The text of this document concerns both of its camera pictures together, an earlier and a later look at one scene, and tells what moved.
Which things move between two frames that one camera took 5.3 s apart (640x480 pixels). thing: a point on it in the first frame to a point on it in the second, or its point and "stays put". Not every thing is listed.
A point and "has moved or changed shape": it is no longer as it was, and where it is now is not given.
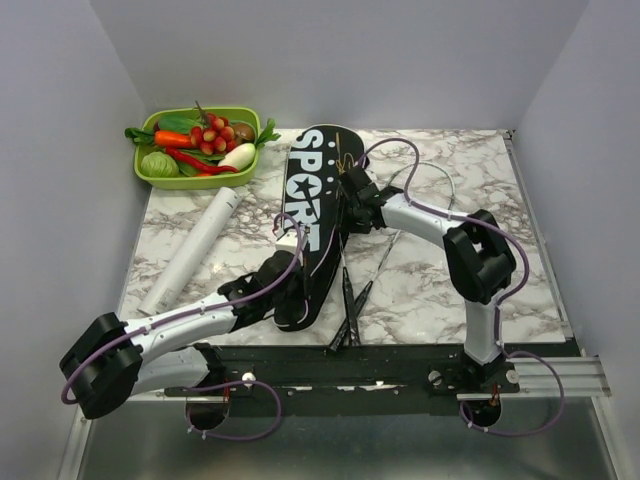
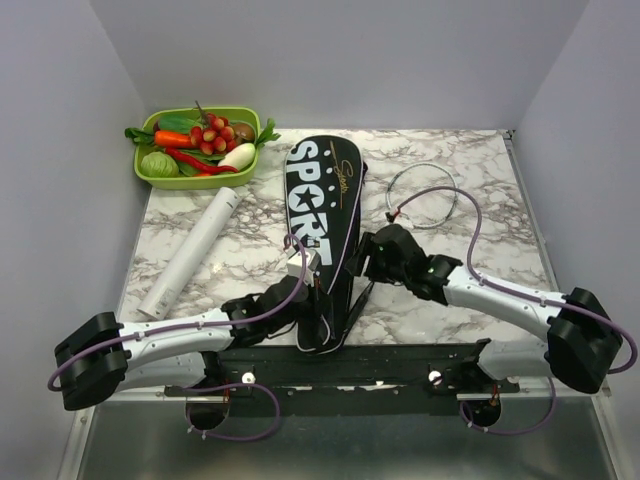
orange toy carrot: [170, 138] stays put
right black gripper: [355, 228] to [368, 245]
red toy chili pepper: [202, 167] stays put
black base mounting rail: [242, 369] stays put
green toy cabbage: [158, 165] stays put
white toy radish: [240, 157] stays put
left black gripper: [301, 293] to [313, 297]
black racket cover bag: [313, 222] has moved or changed shape
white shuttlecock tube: [174, 276] stays put
